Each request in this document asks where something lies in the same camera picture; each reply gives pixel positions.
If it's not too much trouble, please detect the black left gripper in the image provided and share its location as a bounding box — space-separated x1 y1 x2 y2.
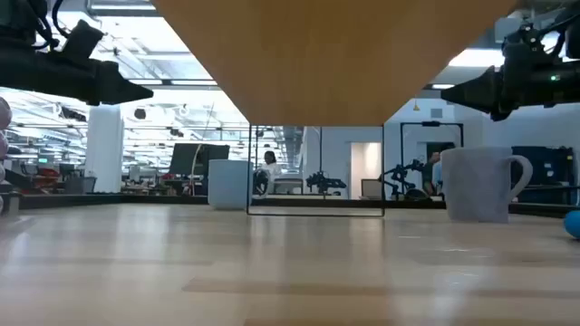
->
0 48 155 107

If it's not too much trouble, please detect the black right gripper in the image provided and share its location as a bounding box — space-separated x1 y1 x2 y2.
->
440 43 580 122

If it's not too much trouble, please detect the grey-blue mug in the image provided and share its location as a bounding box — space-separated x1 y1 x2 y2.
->
440 146 534 225

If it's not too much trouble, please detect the light blue mug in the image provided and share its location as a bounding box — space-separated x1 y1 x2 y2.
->
208 158 255 211

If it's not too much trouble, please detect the bright ceiling light panel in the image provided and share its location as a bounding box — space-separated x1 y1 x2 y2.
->
448 47 507 69

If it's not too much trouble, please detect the white pillar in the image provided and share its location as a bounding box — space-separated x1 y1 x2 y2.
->
84 103 125 195

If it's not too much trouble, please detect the long ceiling light strip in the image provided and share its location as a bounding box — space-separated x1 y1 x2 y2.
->
129 79 219 87

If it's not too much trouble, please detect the person at workbench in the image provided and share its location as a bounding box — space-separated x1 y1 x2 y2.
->
422 151 443 197

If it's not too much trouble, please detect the dark background cabinet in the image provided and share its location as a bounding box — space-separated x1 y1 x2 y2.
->
510 145 577 205

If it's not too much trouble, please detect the dark background monitor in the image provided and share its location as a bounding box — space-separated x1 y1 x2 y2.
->
168 143 231 178

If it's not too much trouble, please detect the wooden tray board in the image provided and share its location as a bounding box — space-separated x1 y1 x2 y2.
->
151 0 517 218

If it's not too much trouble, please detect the blue cloth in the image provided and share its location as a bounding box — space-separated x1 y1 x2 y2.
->
563 209 580 240

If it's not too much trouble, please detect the seated person in white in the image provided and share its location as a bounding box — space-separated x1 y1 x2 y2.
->
261 150 284 183

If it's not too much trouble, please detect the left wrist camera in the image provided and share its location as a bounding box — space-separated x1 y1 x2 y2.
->
61 19 106 62

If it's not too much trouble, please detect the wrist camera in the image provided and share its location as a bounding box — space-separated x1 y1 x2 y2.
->
61 19 106 62
500 22 552 52

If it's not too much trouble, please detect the black background rig frame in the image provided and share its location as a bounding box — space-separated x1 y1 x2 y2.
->
399 120 465 200

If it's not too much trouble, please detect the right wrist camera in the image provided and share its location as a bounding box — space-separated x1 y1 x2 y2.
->
500 22 552 52

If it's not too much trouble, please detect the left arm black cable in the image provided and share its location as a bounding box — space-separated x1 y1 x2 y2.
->
50 0 73 40

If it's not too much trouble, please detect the black table frame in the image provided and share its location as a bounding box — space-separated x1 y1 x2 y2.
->
0 192 580 219

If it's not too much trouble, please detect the grey frame bracket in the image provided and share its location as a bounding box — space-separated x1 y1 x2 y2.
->
0 191 22 216

